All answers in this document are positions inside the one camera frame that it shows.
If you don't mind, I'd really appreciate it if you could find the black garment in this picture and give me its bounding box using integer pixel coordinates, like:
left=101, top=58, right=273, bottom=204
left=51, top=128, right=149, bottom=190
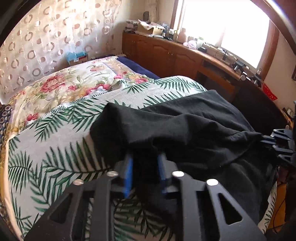
left=90, top=90, right=278, bottom=223

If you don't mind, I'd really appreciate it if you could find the palm leaf sheet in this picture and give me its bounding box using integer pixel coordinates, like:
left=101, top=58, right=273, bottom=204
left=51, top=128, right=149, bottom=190
left=6, top=75, right=278, bottom=241

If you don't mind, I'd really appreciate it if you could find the floral quilt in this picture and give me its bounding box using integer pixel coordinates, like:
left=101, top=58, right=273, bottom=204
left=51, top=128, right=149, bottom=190
left=8, top=56, right=152, bottom=136

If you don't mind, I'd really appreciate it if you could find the navy blue blanket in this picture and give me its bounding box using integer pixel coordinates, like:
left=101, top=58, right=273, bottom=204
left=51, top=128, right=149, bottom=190
left=117, top=57, right=160, bottom=80

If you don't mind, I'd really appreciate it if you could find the window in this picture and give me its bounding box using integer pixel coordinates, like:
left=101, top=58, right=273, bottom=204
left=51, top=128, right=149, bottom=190
left=171, top=1, right=280, bottom=77

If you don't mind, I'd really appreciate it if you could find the blue tissue box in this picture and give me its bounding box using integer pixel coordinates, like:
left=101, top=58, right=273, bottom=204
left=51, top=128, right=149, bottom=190
left=65, top=51, right=88, bottom=66

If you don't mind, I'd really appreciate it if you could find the pink vase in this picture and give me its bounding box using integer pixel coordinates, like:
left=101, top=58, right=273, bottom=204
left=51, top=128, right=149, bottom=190
left=177, top=28, right=187, bottom=44

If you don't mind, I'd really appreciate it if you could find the cardboard box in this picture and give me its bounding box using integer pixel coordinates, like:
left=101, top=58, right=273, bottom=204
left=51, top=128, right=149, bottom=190
left=137, top=20, right=165, bottom=35

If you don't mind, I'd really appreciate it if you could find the patterned wall curtain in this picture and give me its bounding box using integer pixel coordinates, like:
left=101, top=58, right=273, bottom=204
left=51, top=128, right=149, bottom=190
left=1, top=1, right=122, bottom=102

